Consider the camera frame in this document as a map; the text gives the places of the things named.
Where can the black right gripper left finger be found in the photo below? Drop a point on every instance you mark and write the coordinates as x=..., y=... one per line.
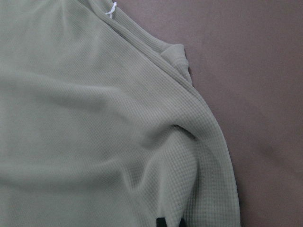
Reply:
x=161, y=222

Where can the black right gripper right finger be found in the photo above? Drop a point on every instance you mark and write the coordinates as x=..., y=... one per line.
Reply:
x=182, y=223

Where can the olive green long-sleeve shirt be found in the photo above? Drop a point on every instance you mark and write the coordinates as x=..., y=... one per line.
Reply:
x=100, y=125

